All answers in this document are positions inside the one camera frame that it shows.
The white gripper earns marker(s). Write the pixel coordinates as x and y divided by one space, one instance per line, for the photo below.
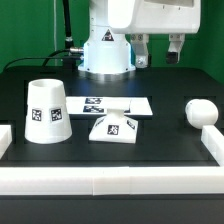
155 17

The white lamp bulb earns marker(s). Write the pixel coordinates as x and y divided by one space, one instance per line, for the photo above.
201 112

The white lamp base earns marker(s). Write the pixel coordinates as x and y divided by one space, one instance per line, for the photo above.
114 127

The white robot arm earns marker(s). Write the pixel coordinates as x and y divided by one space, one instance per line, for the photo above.
107 52

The white lamp shade cone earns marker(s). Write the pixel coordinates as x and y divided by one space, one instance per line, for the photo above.
47 119

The white marker plate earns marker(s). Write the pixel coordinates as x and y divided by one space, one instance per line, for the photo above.
134 106

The white front fence wall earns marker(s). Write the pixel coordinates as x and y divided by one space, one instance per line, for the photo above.
111 181

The white left fence wall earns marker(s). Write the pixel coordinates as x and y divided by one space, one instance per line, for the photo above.
5 138

